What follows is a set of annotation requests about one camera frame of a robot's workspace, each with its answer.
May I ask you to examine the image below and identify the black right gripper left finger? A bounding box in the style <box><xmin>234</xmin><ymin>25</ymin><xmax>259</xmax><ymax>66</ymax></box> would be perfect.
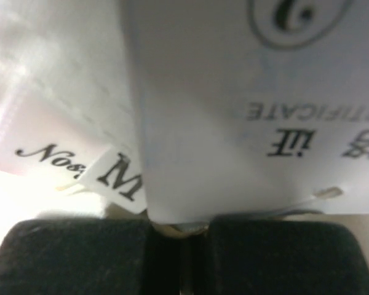
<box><xmin>0</xmin><ymin>219</ymin><xmax>151</xmax><ymax>294</ymax></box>

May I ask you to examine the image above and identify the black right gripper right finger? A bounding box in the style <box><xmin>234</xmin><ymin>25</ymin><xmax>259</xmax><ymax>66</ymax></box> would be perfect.
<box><xmin>203</xmin><ymin>218</ymin><xmax>369</xmax><ymax>294</ymax></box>

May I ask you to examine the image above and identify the white shirt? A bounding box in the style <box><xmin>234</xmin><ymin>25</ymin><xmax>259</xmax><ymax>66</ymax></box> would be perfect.
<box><xmin>0</xmin><ymin>0</ymin><xmax>148</xmax><ymax>221</ymax></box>

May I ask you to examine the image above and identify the white size label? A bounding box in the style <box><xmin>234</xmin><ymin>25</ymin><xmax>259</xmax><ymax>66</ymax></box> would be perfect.
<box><xmin>78</xmin><ymin>146</ymin><xmax>147</xmax><ymax>214</ymax></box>

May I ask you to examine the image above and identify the white paper price tag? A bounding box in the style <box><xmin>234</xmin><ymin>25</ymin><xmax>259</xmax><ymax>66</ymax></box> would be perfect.
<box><xmin>118</xmin><ymin>1</ymin><xmax>369</xmax><ymax>224</ymax></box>

